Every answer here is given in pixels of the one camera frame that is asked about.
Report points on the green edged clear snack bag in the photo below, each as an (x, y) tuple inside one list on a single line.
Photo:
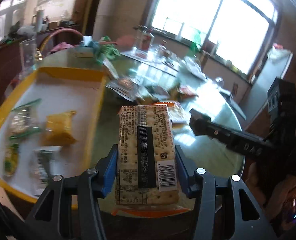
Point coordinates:
[(24, 120)]

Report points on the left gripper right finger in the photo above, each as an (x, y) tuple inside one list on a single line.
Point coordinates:
[(224, 207)]

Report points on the green cloth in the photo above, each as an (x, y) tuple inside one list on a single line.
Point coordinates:
[(104, 50)]

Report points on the yellow sandwich cracker bag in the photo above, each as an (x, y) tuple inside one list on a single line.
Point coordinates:
[(58, 129)]

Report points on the clear drinking glass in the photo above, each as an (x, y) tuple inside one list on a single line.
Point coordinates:
[(27, 53)]

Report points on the yellow rimmed white tray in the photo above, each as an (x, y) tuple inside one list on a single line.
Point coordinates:
[(53, 106)]

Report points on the large printed paper sheet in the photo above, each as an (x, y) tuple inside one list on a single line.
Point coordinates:
[(157, 65)]

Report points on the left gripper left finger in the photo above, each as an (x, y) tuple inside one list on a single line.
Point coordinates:
[(68, 208)]

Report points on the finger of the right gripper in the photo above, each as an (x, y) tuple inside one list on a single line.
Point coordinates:
[(237, 141)]

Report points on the tissue box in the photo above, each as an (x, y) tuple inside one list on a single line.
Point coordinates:
[(87, 47)]

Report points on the white liquor bottle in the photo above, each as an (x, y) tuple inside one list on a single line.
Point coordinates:
[(146, 40)]

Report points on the orange cracker pack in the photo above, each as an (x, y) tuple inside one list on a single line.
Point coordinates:
[(146, 185), (182, 92)]

